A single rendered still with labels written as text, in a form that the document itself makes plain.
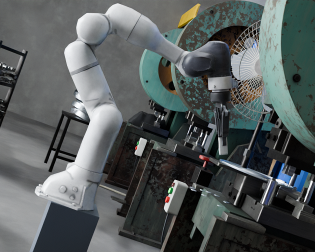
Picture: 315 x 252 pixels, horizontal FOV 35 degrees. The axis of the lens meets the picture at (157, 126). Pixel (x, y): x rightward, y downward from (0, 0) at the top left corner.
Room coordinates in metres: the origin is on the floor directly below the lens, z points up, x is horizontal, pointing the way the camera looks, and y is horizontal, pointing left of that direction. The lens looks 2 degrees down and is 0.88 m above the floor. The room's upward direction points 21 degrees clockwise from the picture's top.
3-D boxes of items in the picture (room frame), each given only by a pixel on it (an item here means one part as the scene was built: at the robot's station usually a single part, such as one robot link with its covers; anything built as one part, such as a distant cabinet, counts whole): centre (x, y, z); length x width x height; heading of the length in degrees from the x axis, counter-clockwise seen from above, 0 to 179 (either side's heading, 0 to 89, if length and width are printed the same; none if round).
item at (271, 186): (1.70, -0.44, 0.75); 0.03 x 0.03 x 0.10; 9
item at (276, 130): (1.89, -0.50, 1.04); 0.17 x 0.15 x 0.30; 99
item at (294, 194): (1.90, -0.53, 0.76); 0.15 x 0.09 x 0.05; 9
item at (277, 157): (1.90, -0.54, 0.86); 0.20 x 0.16 x 0.05; 9
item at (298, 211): (1.73, -0.56, 0.76); 0.17 x 0.06 x 0.10; 9
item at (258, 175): (1.88, -0.41, 0.78); 0.29 x 0.29 x 0.01
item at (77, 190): (1.81, 0.23, 0.52); 0.22 x 0.19 x 0.14; 102
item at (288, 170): (1.90, -0.53, 0.84); 0.05 x 0.03 x 0.04; 9
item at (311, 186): (1.83, -0.61, 0.81); 0.02 x 0.02 x 0.14
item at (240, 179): (1.87, -0.37, 0.72); 0.25 x 0.14 x 0.14; 99
